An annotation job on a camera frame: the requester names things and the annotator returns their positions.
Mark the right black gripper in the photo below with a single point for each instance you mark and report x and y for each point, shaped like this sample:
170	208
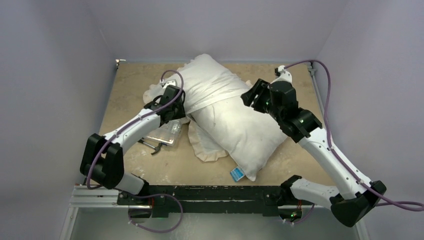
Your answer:
257	94

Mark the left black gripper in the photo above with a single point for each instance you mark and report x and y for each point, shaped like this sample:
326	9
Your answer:
180	114

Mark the white pillow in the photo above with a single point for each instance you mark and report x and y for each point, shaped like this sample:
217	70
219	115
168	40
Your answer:
248	136

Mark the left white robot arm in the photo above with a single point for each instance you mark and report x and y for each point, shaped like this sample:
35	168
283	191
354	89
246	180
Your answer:
103	157

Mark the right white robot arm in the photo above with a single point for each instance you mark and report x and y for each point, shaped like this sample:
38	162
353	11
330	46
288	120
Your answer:
353	195

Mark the blue pillow label tag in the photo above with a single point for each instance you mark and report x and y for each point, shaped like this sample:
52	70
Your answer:
237	174

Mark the clear plastic organizer box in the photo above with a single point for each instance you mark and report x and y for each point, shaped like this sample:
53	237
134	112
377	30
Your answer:
167	134

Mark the black claw hammer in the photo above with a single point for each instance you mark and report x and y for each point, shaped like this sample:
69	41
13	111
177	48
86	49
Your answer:
156	148

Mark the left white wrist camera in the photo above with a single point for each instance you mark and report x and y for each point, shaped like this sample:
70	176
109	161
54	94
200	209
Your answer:
170	82

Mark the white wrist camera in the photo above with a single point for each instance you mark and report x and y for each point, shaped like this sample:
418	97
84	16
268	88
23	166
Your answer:
282	74
170	82

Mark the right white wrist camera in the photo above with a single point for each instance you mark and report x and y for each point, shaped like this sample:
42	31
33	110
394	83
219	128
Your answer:
282	74

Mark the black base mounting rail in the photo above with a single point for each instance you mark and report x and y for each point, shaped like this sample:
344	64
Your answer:
269	201

